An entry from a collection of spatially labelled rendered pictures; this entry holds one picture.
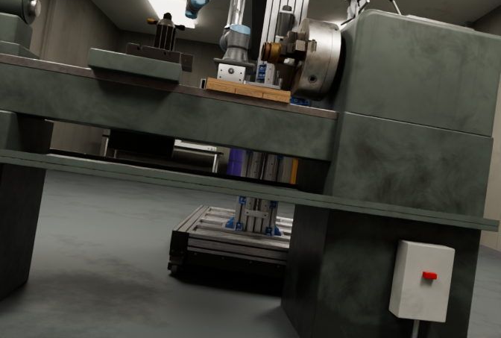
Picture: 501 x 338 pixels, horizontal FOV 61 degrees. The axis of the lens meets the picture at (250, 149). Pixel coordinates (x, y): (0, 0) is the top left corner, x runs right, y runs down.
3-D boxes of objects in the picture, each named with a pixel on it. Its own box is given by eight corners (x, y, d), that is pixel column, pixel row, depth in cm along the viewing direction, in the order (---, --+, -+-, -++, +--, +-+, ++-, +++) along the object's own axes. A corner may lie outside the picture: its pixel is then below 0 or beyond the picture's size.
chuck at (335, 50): (309, 99, 190) (323, 28, 186) (329, 104, 160) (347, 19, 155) (302, 98, 190) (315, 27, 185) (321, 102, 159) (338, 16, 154)
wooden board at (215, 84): (270, 112, 187) (271, 103, 188) (288, 103, 152) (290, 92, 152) (203, 101, 183) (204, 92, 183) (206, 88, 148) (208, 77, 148)
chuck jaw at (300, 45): (307, 50, 169) (316, 40, 157) (305, 63, 168) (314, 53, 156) (280, 45, 167) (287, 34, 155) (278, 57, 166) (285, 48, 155)
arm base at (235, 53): (222, 66, 247) (224, 49, 247) (247, 70, 247) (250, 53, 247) (221, 60, 232) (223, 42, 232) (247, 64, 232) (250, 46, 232)
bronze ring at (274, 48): (283, 46, 175) (262, 42, 174) (288, 40, 166) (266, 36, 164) (280, 69, 175) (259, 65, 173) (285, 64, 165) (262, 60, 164)
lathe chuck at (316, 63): (301, 98, 190) (315, 27, 185) (321, 102, 159) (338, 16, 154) (282, 94, 189) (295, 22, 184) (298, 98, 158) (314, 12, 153)
